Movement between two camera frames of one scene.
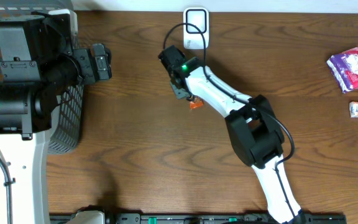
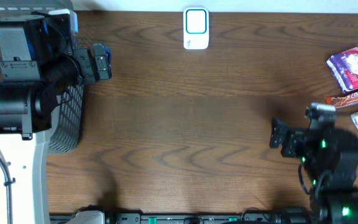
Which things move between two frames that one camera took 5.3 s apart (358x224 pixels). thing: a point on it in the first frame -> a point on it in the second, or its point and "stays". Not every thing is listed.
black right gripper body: x=179 y=93 -> x=296 y=144
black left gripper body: x=84 y=66 stays
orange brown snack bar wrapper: x=197 y=103 -> x=357 y=97
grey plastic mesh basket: x=67 y=131 stays
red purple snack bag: x=352 y=69 stays
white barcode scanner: x=192 y=38 stays
